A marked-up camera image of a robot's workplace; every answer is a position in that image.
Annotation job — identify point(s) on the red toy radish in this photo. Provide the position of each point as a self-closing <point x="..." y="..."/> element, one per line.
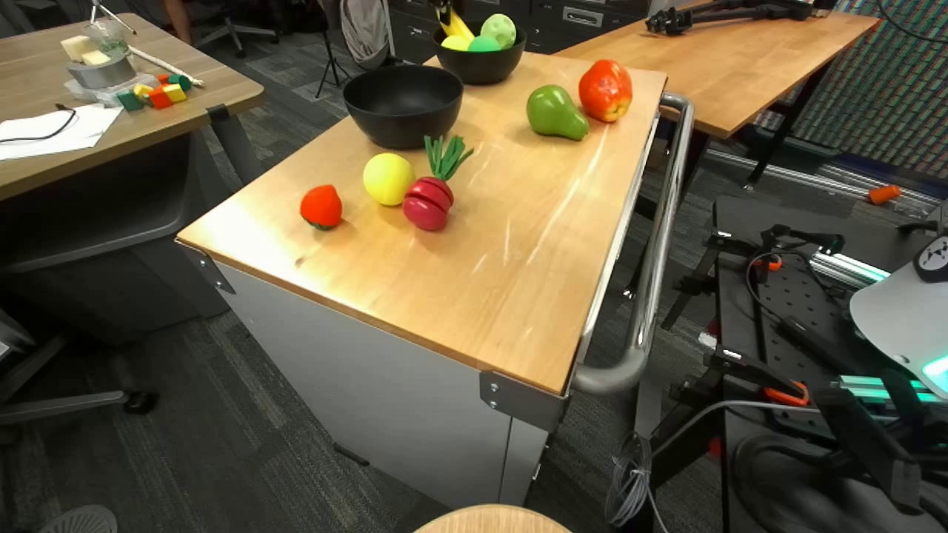
<point x="431" y="199"/>

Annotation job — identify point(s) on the yellow toy lemon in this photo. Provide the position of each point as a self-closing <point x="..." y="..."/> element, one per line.
<point x="386" y="180"/>

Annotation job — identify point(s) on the red toy strawberry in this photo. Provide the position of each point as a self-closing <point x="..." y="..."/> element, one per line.
<point x="320" y="210"/>

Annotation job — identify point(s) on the green toy pear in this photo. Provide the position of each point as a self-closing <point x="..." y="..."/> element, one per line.
<point x="555" y="113"/>

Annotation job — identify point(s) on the green toy ball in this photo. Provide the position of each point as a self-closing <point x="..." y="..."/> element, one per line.
<point x="482" y="45"/>

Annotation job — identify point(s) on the yellow toy banana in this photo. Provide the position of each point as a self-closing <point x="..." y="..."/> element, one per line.
<point x="453" y="27"/>

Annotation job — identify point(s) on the light green toy cabbage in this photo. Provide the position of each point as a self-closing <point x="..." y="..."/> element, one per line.
<point x="502" y="27"/>

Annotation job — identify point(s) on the toy blocks pile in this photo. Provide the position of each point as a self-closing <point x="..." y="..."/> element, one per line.
<point x="157" y="93"/>

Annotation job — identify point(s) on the white cart cabinet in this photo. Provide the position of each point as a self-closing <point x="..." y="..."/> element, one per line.
<point x="435" y="424"/>

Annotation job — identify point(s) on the black bowl left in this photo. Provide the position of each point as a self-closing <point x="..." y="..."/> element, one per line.
<point x="402" y="104"/>

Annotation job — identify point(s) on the black bowl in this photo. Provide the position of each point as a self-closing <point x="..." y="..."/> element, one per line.
<point x="402" y="104"/>
<point x="480" y="66"/>

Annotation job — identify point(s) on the black bowl right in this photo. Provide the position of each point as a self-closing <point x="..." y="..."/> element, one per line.
<point x="480" y="66"/>

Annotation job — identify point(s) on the round wooden stool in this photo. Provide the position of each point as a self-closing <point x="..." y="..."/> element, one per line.
<point x="493" y="519"/>

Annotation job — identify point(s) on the wooden office table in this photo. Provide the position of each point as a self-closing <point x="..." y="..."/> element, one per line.
<point x="34" y="75"/>

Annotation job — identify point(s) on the orange clamp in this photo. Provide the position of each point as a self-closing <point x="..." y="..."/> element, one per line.
<point x="882" y="195"/>

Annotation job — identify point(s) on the white paper sheets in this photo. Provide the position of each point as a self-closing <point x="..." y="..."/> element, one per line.
<point x="56" y="131"/>

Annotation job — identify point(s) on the metal cart handle bar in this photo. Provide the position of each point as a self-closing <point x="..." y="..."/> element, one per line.
<point x="632" y="365"/>

